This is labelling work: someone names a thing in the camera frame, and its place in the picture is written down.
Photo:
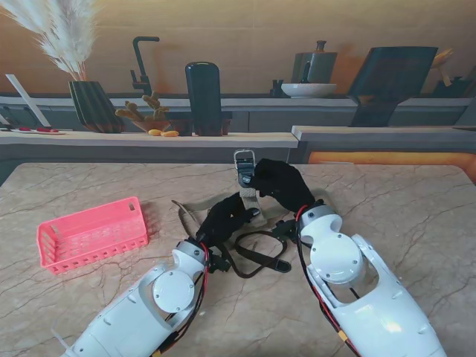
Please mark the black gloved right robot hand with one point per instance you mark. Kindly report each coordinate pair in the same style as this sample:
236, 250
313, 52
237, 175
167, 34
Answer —
282, 182

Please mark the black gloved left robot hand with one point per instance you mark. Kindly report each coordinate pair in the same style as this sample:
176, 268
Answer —
223, 219

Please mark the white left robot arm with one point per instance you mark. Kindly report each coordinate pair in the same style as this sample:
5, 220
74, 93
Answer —
122, 320

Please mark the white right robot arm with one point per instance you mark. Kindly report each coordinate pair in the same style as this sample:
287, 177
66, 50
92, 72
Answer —
372, 316

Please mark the dark brown woven belt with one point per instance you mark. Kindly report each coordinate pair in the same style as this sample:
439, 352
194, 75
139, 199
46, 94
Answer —
282, 264

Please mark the pink plastic storage basket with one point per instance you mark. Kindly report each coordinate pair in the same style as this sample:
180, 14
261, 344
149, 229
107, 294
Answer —
93, 230

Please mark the grey kitchen counter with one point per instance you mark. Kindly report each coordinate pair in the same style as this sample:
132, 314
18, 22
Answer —
279, 115

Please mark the small black countertop item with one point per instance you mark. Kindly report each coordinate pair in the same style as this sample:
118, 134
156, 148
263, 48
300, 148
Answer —
277, 89

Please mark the white ceramic bowl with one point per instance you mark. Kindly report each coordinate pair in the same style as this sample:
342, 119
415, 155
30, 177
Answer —
308, 90

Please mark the orange fruit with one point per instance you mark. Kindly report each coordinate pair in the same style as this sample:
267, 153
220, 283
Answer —
170, 134
154, 132

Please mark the pale stone counter slab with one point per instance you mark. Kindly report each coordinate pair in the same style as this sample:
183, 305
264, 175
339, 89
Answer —
372, 133

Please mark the black tall cylinder appliance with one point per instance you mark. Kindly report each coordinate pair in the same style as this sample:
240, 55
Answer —
204, 93

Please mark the wooden bowl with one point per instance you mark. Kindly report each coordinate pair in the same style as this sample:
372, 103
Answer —
148, 125

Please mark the grey lidded pot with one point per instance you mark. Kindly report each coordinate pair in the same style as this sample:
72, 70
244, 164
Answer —
320, 67

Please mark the green cactus plant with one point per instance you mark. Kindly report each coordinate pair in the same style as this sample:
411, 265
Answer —
152, 106

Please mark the light wooden counter shelf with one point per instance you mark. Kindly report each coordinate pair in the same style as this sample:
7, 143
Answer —
111, 140

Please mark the black angled slab stand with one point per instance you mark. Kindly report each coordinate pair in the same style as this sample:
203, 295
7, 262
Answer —
390, 82

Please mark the dark ribbed vase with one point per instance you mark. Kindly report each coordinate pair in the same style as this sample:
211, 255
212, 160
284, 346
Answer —
93, 108

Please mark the black kitchen faucet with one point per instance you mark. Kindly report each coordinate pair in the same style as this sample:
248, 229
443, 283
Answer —
140, 63

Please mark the black utensil holder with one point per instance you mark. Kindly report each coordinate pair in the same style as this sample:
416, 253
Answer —
451, 87

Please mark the yellow kitchen utensils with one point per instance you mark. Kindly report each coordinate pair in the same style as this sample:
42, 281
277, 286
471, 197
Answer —
442, 57

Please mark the white plate with red food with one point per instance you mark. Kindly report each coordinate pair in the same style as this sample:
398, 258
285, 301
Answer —
37, 130

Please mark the white leaning board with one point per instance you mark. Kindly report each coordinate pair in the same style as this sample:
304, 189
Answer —
26, 98

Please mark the white pampas grass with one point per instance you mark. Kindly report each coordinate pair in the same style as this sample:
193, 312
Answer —
70, 41

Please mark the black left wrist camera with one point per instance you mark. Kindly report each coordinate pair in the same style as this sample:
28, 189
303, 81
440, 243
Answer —
219, 262

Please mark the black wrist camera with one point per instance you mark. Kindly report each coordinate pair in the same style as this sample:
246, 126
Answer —
284, 228
219, 262

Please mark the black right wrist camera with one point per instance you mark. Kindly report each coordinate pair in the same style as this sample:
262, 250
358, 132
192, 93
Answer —
284, 228

